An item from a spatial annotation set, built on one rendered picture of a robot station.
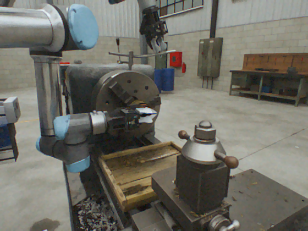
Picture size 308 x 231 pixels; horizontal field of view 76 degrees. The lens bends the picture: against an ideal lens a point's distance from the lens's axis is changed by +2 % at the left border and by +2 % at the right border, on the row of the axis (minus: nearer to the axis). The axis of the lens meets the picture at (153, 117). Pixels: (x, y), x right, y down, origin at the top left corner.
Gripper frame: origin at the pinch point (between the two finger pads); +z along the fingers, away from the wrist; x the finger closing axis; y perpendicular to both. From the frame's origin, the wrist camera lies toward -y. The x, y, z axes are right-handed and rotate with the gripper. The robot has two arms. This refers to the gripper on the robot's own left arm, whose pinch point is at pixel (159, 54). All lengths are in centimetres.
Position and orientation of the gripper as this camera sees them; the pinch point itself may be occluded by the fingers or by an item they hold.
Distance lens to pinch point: 101.3
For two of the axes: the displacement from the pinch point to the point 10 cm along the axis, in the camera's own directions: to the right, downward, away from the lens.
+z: 2.9, 8.6, 4.2
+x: 8.4, -4.4, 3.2
